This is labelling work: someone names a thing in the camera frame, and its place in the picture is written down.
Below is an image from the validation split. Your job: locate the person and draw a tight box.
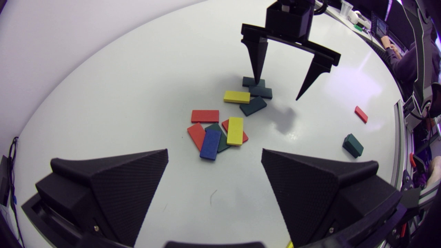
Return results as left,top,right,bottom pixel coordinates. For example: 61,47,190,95
381,34,441,104

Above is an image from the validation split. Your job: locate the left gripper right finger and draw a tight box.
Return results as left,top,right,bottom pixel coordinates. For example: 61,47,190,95
261,149,402,248

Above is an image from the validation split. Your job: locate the black power cable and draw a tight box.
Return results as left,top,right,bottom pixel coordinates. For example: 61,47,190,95
7,137,21,241

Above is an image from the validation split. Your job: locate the pile of green wooden blocks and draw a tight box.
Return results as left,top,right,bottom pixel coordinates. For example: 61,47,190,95
342,133,364,159

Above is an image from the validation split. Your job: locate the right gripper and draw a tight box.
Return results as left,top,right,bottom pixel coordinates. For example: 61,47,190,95
241,0,341,101

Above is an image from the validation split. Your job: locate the red wooden block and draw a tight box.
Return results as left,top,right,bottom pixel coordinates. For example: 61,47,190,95
355,106,368,124
221,119,249,143
187,123,206,152
191,110,220,124

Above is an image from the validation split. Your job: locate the blue wooden block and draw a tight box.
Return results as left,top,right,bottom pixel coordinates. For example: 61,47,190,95
199,129,222,161

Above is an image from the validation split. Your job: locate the yellow wooden block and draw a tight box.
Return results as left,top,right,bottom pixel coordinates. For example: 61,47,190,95
223,90,251,104
226,117,244,146

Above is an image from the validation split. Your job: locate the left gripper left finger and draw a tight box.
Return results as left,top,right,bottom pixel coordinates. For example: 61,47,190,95
35,149,169,248

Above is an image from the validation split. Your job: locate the green wooden block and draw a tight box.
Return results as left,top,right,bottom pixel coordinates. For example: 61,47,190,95
239,96,267,117
242,76,266,88
249,86,273,100
205,123,231,153

